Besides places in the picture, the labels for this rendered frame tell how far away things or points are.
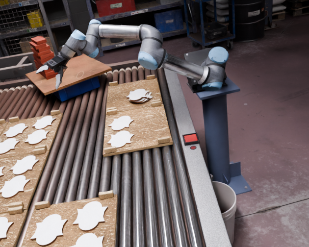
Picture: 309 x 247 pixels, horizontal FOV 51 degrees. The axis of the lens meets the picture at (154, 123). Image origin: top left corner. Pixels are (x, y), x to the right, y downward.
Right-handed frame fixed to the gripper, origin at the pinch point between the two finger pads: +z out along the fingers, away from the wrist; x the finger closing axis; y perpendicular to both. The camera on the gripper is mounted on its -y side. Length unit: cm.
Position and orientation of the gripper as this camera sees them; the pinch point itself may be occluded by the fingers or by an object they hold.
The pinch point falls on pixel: (45, 82)
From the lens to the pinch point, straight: 203.1
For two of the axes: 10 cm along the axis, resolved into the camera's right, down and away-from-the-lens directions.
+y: 1.0, -1.4, 9.9
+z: -6.1, 7.8, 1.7
